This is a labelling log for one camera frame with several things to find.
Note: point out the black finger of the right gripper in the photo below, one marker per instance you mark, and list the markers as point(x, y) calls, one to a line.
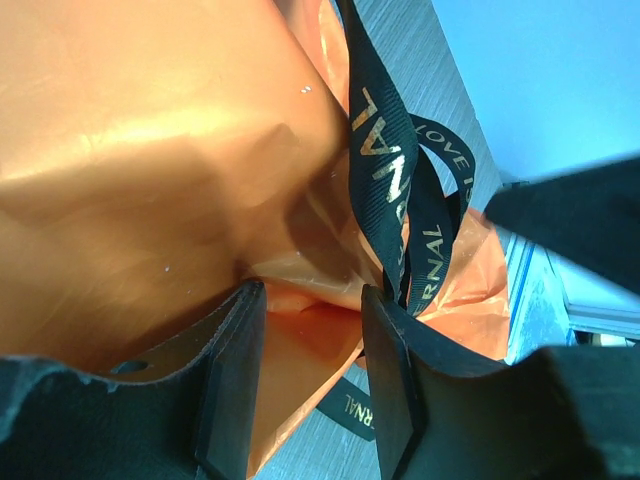
point(590, 217)

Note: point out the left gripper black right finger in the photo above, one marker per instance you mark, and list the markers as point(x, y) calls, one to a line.
point(442, 411)

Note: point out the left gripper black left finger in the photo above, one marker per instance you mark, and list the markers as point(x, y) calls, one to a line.
point(182, 410)

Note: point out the black ribbon gold lettering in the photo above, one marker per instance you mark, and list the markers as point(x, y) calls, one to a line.
point(410, 178)

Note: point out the orange wrapping paper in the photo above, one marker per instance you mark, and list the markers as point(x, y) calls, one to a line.
point(157, 155)

